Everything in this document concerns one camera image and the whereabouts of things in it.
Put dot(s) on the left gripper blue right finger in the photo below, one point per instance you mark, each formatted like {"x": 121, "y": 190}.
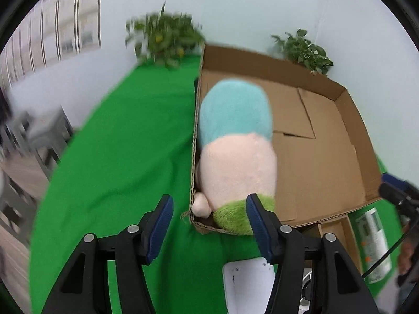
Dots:
{"x": 265, "y": 229}

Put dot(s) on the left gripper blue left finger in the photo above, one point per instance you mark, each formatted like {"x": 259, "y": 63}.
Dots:
{"x": 154, "y": 226}

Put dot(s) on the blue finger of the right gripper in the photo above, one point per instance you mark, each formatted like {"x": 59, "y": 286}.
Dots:
{"x": 398, "y": 198}
{"x": 400, "y": 184}

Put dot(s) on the small narrow cardboard box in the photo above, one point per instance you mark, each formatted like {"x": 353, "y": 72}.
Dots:
{"x": 342, "y": 229}

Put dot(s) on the plush doll teal pink green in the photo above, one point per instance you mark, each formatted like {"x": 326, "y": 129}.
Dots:
{"x": 236, "y": 155}

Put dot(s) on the person's right hand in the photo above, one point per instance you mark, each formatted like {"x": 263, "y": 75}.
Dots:
{"x": 407, "y": 249}

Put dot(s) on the white green medicine box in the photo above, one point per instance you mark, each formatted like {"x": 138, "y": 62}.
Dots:
{"x": 373, "y": 244}

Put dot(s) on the large shallow cardboard box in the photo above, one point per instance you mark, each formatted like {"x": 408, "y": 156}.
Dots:
{"x": 326, "y": 163}

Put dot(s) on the green table cloth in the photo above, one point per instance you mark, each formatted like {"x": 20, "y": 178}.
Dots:
{"x": 137, "y": 146}

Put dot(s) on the grey plastic stool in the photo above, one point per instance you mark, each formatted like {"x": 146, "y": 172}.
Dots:
{"x": 50, "y": 131}

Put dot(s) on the right potted green plant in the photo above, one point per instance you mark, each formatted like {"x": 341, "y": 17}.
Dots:
{"x": 299, "y": 50}

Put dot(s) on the potted green plant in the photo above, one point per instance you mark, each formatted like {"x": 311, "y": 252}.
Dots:
{"x": 163, "y": 38}
{"x": 299, "y": 50}

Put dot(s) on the left potted green plant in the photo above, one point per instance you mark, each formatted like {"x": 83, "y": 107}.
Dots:
{"x": 163, "y": 38}

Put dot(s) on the framed certificates on wall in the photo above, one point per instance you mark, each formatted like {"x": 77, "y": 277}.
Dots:
{"x": 52, "y": 31}

